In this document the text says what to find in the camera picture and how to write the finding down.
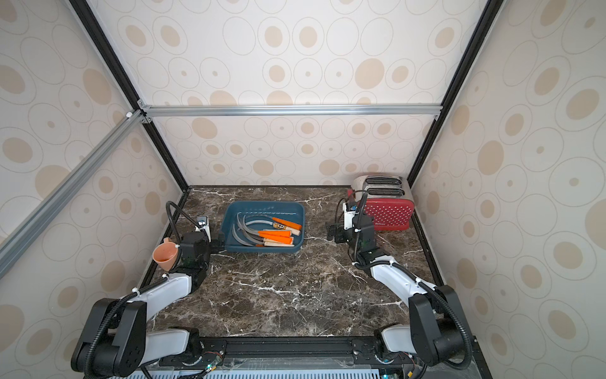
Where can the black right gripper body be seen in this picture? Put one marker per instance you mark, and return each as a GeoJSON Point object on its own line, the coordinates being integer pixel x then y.
{"type": "Point", "coordinates": [341, 232]}

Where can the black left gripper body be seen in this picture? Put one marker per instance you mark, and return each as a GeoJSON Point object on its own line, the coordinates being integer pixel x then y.
{"type": "Point", "coordinates": [214, 242]}

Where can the wooden handled labelled sickle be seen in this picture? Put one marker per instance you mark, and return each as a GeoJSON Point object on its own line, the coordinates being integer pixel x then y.
{"type": "Point", "coordinates": [267, 229]}

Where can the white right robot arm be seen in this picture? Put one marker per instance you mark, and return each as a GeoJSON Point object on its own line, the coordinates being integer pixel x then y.
{"type": "Point", "coordinates": [438, 331]}

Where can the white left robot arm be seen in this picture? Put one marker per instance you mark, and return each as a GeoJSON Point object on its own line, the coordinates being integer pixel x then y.
{"type": "Point", "coordinates": [129, 315]}

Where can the teal plastic storage box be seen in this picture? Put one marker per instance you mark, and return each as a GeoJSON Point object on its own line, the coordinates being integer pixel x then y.
{"type": "Point", "coordinates": [290, 211]}

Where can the pink tape roll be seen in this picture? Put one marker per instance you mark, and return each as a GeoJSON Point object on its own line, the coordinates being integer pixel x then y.
{"type": "Point", "coordinates": [166, 254]}

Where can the red polka dot toaster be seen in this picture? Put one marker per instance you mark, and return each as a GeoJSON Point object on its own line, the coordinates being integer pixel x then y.
{"type": "Point", "coordinates": [389, 200]}

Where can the horizontal aluminium frame bar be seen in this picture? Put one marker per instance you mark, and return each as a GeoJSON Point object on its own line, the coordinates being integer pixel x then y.
{"type": "Point", "coordinates": [293, 110]}

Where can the diagonal aluminium frame bar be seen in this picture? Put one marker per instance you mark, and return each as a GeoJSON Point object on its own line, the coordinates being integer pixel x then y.
{"type": "Point", "coordinates": [30, 229]}

